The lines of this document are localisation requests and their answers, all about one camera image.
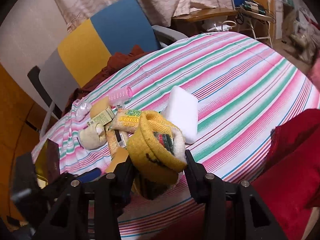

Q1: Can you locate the white fluffy sock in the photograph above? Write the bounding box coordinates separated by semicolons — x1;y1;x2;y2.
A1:
78;123;107;150

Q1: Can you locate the yellow knitted sock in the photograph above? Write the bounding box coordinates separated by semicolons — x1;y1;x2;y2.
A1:
126;111;187;185

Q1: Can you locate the small green white box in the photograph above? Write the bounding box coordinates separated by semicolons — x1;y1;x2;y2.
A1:
87;107;115;126

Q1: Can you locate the Weidan rice cracker packet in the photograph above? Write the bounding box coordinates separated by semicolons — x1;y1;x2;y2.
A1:
110;109;142;133

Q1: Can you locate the orange sponge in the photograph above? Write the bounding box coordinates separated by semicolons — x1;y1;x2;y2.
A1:
90;96;110;119

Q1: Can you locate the white sponge block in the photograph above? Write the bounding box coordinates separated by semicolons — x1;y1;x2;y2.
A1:
161;86;198;145

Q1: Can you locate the long cracker bar packet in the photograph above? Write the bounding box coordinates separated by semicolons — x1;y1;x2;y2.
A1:
105;126;129;159

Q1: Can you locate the tan cardboard piece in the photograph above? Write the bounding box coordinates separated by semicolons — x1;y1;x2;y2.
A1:
105;147;129;173

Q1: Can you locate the gold metal tin box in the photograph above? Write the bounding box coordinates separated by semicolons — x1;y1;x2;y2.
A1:
35;139;60;184

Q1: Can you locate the red cloth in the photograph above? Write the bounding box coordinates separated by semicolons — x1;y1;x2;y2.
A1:
252;109;319;239

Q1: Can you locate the orange wooden wardrobe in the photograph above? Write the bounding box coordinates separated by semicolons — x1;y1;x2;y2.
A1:
0;67;46;229

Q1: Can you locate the striped pink green tablecloth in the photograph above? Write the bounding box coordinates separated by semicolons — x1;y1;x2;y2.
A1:
31;32;319;239

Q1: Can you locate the grey yellow blue chair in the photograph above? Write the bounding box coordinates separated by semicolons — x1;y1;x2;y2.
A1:
27;0;186;120

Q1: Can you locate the dark red jacket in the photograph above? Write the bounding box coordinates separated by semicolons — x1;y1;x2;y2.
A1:
62;45;149;116

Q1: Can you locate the wooden side table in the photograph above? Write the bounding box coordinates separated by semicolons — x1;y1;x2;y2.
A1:
171;7;238;37

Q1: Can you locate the blue folding chair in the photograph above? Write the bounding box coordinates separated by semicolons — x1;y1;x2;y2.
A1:
231;0;276;48

